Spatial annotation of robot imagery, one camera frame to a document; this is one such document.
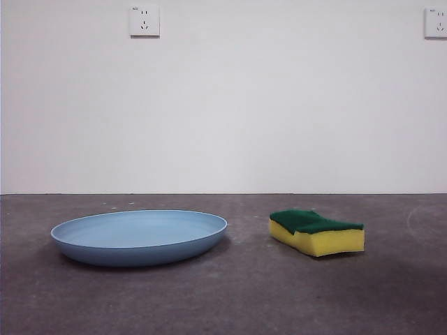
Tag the blue round plate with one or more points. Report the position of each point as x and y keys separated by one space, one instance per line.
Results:
x=139 y=234

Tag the yellow sponge with green pad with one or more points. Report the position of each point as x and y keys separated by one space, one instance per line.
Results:
x=314 y=240

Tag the white wall socket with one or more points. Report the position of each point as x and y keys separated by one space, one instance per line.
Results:
x=145 y=20
x=436 y=23

